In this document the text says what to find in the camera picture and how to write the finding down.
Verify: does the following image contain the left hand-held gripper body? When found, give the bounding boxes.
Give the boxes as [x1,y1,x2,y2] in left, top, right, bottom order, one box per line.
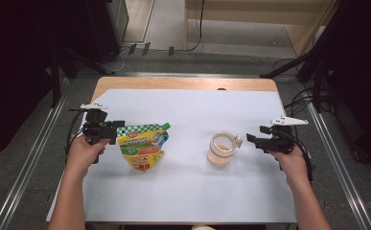
[80,102,117,146]

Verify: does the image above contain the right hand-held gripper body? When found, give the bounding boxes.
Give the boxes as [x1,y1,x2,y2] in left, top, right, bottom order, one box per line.
[259,116,310,155]

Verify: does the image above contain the yellow green spout pouch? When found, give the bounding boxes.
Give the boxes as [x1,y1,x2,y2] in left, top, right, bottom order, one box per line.
[116,122,172,173]

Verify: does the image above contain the clear plastic cup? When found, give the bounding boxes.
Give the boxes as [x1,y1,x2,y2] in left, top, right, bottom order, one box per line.
[206,130,243,169]

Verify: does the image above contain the person's right hand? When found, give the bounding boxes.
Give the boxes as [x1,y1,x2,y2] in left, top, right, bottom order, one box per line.
[270,146,313,190]

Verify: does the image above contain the person's left hand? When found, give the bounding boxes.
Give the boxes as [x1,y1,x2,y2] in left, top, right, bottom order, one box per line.
[65,133,111,178]

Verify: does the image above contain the beige powder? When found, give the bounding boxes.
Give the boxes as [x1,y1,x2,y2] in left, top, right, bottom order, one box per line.
[207,145,234,169]

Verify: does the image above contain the black metal stand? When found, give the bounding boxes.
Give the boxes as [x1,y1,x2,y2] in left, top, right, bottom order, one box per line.
[259,0,371,113]
[49,44,114,108]

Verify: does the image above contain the white table mat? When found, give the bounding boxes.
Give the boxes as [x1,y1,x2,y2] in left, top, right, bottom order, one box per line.
[45,88,298,224]

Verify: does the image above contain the black cabinet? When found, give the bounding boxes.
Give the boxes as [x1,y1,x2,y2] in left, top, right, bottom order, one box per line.
[83,0,129,63]

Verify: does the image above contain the dark curtain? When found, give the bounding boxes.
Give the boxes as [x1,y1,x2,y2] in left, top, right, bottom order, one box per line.
[0,0,57,166]
[320,0,371,168]

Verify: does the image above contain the light wooden desk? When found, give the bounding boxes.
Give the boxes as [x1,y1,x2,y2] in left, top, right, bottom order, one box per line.
[184,0,337,58]

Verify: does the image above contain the left hand-held gripper black cable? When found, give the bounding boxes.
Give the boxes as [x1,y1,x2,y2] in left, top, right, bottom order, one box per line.
[63,107,92,158]

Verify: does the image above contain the hand-held gripper black cable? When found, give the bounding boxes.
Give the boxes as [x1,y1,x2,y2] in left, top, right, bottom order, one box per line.
[278,128,314,185]
[63,107,92,158]

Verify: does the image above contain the right hand-held gripper black cable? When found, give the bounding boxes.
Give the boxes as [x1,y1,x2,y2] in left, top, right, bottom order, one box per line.
[278,128,314,185]

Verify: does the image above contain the black floor cables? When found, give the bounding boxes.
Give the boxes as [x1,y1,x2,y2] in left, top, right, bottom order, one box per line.
[272,57,322,147]

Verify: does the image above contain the aluminium floor rail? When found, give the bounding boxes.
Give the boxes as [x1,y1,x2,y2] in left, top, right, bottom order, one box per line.
[0,95,68,230]
[303,102,371,230]

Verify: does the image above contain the black hanging cable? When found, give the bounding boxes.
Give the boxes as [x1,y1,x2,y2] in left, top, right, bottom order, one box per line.
[186,0,206,53]

